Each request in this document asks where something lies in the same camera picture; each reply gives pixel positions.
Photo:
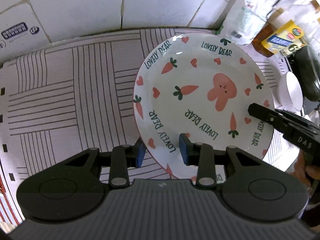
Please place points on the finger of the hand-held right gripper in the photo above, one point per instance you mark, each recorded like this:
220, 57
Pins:
262, 113

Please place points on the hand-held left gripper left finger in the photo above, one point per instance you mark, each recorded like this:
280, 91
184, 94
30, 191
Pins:
140, 152

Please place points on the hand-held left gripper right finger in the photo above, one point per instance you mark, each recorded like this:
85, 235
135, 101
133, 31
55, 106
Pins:
183, 150

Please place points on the white bowl black rim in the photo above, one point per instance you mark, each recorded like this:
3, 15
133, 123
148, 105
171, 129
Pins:
291, 90

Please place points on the rabbit and carrot print plate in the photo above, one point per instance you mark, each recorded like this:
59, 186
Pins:
200, 92

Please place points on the person's right hand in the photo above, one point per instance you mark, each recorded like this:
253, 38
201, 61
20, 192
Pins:
313, 172

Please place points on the black pot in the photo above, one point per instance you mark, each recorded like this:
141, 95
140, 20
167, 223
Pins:
308, 72

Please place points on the small vinegar bottle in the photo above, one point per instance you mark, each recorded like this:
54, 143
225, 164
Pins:
297, 46

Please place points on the white salt bag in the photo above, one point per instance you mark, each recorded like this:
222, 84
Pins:
243, 20

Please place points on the striped tablecloth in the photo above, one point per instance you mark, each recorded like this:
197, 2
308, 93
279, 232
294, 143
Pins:
62, 80

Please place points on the red striped cloth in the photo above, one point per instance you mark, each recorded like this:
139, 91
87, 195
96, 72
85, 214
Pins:
7, 210

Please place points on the wall sticker label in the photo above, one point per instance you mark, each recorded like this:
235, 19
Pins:
17, 31

